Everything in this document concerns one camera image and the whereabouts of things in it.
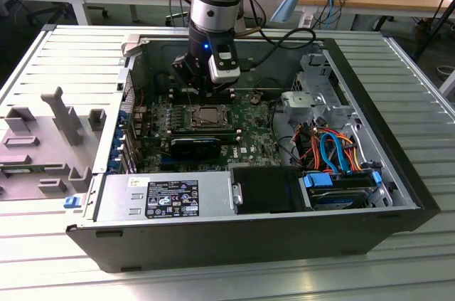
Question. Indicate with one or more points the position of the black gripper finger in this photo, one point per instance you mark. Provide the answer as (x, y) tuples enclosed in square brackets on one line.
[(183, 68), (220, 87)]

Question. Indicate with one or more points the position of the silver CPU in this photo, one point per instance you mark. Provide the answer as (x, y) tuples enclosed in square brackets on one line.
[(209, 115)]

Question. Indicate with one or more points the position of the white-clipped RAM slot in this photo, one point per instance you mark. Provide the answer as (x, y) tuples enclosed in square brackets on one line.
[(179, 96), (179, 90)]

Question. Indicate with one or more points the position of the black-clipped RAM slot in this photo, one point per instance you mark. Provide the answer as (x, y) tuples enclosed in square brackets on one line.
[(179, 93), (179, 99)]

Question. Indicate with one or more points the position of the blue expansion slot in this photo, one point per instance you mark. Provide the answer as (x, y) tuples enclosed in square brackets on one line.
[(168, 166)]

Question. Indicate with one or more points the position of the black plastic disk bay cover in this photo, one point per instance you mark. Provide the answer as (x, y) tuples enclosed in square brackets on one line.
[(266, 190)]

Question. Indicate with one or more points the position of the round coin battery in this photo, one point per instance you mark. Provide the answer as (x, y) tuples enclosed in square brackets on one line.
[(255, 98)]

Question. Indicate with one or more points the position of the green motherboard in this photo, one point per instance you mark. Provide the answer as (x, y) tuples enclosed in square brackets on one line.
[(256, 137)]

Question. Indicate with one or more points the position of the black graphics card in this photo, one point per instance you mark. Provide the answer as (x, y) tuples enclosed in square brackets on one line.
[(193, 149)]

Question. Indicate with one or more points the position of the blue card retainer clip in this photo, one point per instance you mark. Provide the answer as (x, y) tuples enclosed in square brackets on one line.
[(122, 116), (119, 134), (118, 151), (114, 167)]

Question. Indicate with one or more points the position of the silver drive cage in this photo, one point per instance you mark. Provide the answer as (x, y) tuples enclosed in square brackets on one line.
[(302, 99)]

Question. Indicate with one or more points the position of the pale blue teach pendant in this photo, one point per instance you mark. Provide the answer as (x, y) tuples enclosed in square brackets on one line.
[(289, 2)]

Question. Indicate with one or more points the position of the hard disk in blue carrier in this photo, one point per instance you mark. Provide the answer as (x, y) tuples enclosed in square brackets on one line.
[(318, 181)]

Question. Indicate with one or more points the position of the grey power supply unit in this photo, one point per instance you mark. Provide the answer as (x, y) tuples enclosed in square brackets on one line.
[(117, 201)]

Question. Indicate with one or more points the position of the grey parts rack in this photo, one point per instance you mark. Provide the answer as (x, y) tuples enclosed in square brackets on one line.
[(42, 137)]

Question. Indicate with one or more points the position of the black PC case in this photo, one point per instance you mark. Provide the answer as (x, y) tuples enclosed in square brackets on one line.
[(231, 244)]

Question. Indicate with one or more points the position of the blue case latch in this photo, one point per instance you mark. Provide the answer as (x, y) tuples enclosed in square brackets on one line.
[(71, 202)]

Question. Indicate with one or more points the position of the green RAM stick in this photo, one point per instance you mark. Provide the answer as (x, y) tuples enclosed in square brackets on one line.
[(17, 171)]

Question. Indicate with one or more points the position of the black tripod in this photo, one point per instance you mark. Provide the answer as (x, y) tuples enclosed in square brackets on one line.
[(426, 42)]

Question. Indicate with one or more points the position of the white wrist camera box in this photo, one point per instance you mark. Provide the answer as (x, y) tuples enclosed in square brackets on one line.
[(224, 73)]

